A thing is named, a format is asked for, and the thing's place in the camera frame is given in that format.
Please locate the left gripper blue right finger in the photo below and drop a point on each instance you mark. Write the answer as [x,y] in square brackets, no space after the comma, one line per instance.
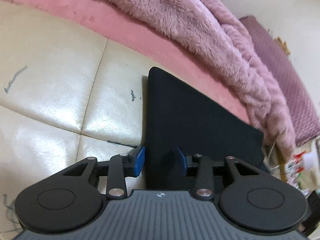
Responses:
[200,167]

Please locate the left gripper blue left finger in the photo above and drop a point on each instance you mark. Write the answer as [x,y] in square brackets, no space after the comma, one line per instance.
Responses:
[120,167]

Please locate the black pants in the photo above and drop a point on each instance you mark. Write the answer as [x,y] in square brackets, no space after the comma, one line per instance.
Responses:
[180,117]

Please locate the cream leather mattress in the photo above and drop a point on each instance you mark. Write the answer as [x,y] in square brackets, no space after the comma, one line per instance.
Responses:
[66,93]

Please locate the cluttered bedside items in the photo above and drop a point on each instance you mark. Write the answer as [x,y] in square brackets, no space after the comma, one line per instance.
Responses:
[302,171]

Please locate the purple quilted headboard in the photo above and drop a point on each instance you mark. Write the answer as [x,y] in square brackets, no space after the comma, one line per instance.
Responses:
[302,110]

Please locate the fluffy pink blanket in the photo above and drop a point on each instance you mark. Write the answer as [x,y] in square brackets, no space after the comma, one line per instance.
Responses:
[218,39]

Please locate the pink bed sheet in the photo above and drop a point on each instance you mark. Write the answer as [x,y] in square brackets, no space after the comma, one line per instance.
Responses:
[110,22]

